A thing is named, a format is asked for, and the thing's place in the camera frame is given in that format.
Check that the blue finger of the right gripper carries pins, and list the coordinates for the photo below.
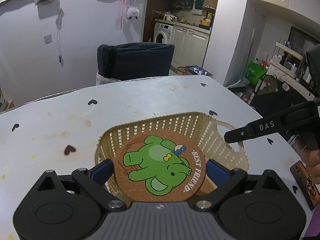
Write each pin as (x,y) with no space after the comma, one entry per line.
(253,130)

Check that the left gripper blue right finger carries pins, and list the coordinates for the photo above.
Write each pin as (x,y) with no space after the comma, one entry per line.
(229,183)

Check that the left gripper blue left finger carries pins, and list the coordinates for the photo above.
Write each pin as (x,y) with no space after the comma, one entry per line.
(92,182)

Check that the beige plastic woven basket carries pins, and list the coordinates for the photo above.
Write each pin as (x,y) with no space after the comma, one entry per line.
(199,127)

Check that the cork coaster green elephant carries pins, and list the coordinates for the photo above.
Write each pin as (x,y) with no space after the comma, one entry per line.
(159,166)

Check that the round wooden lid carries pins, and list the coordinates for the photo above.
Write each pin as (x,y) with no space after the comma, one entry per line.
(207,187)

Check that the person's right hand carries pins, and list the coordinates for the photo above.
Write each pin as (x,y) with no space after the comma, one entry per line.
(310,157)

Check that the green cardboard box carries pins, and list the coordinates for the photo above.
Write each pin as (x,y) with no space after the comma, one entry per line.
(254,72)

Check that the wooden carved block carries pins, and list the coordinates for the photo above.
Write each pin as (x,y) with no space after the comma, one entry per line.
(307,187)

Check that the white kitchen cabinets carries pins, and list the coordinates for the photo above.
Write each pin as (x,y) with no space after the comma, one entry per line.
(190,47)

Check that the dark blue chair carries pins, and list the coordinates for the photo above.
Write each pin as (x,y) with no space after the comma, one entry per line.
(134,60)

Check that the white washing machine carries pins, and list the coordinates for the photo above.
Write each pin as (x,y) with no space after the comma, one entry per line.
(162,33)

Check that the white sheep plush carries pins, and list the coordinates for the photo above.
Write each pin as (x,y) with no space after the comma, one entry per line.
(133,13)

